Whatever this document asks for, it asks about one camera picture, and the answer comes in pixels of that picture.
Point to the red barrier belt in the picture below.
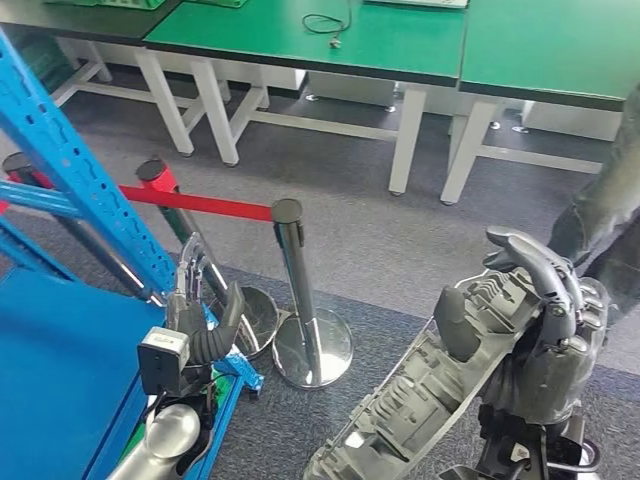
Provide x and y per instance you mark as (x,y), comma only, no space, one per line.
(225,206)

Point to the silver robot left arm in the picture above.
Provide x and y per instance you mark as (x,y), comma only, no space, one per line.
(172,430)

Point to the white flat tray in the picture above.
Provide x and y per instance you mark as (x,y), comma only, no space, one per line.
(415,3)

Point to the chrome stanchion red head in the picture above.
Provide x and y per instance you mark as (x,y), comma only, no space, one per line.
(250,324)

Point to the silver wheel hubcap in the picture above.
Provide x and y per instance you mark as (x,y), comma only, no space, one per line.
(410,397)

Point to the white floor cabinet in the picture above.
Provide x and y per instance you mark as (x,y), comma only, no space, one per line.
(570,122)
(350,89)

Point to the blue metal shelf rack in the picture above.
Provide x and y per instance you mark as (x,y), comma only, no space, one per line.
(60,358)

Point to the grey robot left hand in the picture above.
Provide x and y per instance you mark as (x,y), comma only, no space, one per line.
(205,341)

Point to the green crate stack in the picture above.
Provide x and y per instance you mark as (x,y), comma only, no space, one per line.
(50,66)

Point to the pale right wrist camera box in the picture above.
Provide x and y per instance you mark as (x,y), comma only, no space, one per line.
(465,474)

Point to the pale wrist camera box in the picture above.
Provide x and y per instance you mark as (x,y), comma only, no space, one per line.
(162,364)
(465,474)

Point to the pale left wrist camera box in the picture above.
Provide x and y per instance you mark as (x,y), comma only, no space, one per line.
(162,364)

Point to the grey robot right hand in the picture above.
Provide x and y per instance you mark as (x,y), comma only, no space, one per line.
(550,378)

